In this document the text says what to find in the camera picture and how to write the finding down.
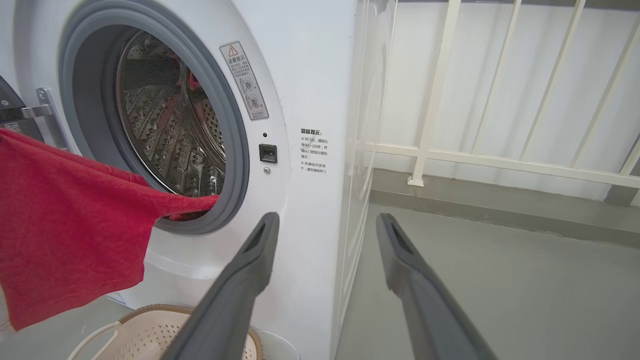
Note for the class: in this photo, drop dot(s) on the grey warning sticker label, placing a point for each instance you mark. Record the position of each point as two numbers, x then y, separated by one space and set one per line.
244 80

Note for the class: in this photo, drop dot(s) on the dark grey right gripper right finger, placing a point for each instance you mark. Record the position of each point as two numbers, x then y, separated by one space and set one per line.
420 295

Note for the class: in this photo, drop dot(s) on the red and white garment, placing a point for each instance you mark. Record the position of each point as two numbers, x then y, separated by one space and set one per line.
65 215

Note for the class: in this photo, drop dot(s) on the transparent Chinese text notice sticker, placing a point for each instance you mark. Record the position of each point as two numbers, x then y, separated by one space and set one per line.
314 150

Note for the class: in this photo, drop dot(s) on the steel washer drum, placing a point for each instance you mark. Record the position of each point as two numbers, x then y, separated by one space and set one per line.
160 120

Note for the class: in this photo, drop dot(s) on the round white drain filter cover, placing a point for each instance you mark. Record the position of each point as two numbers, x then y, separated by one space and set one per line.
277 347

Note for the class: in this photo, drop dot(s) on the cream perforated laundry basket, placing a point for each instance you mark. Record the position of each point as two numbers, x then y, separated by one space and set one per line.
150 335

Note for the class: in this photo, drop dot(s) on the white front-load washing machine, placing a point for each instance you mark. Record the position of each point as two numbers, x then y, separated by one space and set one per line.
310 75

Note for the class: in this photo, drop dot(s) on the black round glass washer door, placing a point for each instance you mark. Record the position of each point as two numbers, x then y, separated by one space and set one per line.
10 107

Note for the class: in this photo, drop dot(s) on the metal door hinge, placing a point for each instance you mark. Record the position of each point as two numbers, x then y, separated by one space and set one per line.
47 112

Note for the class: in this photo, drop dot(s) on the black door latch socket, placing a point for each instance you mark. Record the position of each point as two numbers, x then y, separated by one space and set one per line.
268 153

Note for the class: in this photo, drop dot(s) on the white metal railing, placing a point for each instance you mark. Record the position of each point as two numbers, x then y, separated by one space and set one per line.
500 162

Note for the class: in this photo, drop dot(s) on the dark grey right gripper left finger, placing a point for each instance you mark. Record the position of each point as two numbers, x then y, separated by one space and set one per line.
235 290

